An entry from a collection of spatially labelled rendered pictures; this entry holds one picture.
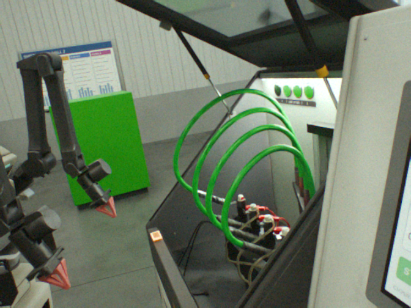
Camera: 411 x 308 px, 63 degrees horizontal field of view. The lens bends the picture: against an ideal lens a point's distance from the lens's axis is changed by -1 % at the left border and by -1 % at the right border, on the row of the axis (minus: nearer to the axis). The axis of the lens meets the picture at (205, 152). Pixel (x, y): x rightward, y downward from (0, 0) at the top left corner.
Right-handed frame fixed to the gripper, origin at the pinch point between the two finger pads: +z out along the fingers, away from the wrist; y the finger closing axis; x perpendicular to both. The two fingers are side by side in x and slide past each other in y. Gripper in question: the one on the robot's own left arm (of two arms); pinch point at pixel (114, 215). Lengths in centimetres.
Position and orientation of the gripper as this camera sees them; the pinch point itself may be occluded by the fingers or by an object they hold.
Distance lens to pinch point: 137.7
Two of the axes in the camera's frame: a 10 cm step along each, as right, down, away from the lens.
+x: -8.3, 5.3, 1.6
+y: 0.2, -2.6, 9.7
